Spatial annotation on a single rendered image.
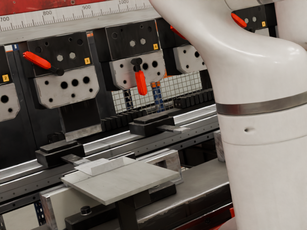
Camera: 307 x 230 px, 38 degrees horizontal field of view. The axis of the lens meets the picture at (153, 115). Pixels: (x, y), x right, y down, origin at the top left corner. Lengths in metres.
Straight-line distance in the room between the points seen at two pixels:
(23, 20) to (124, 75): 0.28
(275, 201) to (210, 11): 0.23
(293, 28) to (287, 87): 0.49
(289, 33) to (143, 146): 0.70
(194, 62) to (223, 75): 0.74
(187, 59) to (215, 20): 0.72
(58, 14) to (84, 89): 0.19
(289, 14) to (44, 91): 0.57
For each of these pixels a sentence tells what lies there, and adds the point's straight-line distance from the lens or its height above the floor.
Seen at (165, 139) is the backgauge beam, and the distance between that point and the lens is 1.54.
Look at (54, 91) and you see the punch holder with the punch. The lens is 1.07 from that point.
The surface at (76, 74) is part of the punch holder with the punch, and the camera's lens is 1.09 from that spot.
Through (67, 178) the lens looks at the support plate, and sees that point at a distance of 1.11.
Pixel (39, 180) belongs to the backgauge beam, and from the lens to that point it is 1.38.
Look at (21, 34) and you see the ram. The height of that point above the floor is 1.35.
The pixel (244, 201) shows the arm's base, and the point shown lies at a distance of 0.56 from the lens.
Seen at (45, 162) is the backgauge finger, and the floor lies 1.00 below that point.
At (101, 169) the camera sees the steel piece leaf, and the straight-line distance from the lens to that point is 1.07.
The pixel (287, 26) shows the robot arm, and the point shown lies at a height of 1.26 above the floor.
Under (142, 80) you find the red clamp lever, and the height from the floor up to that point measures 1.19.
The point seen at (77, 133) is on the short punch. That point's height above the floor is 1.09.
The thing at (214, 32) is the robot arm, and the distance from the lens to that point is 0.52.
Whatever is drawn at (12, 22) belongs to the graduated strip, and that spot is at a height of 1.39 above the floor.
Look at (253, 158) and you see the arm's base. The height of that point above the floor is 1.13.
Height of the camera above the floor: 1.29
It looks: 10 degrees down
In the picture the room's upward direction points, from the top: 11 degrees counter-clockwise
